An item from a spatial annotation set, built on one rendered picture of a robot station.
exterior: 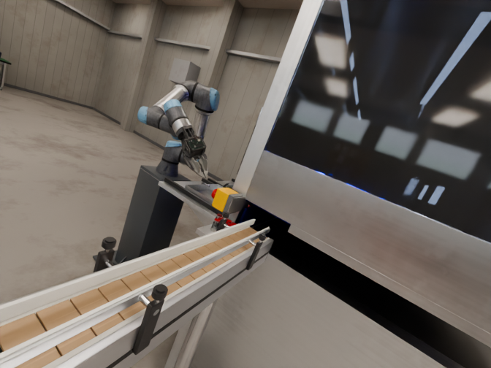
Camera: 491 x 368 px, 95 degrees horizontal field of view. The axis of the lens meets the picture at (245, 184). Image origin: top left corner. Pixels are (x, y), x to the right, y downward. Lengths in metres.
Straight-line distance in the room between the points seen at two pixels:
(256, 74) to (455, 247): 4.78
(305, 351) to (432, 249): 0.51
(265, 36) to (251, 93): 1.12
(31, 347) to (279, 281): 0.67
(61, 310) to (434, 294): 0.80
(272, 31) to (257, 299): 5.06
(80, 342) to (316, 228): 0.62
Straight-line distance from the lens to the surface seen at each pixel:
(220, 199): 0.80
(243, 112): 5.06
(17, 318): 0.43
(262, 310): 0.94
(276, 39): 5.31
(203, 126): 1.46
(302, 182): 0.77
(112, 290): 0.46
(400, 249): 0.77
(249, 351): 1.06
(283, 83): 0.85
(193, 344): 0.87
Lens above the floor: 1.24
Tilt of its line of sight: 12 degrees down
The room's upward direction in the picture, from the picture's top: 21 degrees clockwise
